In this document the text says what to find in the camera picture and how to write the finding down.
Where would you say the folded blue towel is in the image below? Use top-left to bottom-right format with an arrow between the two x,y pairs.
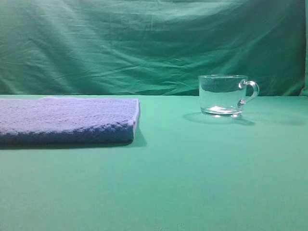
0,97 -> 140,145

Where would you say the green backdrop cloth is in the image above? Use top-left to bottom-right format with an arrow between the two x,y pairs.
0,0 -> 308,96

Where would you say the transparent glass cup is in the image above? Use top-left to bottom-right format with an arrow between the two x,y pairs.
198,75 -> 259,117

